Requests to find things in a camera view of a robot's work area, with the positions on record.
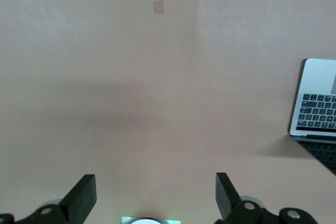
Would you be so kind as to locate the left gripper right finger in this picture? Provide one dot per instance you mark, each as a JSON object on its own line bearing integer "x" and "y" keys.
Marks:
{"x": 228, "y": 203}

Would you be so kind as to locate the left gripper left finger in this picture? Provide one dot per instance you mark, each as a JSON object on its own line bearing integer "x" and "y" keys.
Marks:
{"x": 78, "y": 203}

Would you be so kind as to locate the grey laptop with black keyboard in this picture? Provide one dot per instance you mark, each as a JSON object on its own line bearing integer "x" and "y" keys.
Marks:
{"x": 317, "y": 82}

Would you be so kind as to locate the small square tape patch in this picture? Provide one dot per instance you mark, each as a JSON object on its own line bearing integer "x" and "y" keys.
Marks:
{"x": 158, "y": 6}

